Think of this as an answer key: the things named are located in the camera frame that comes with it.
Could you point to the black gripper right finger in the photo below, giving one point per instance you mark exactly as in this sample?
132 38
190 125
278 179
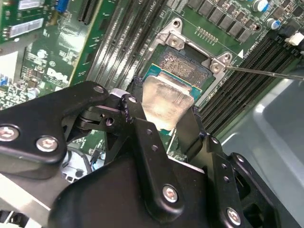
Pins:
217 164

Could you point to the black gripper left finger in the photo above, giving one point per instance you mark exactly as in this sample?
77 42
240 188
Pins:
28 118

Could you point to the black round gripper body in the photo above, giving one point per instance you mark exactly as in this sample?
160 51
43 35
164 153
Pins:
107 202

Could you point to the silver topped CPU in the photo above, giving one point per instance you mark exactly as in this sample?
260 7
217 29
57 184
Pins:
166 102

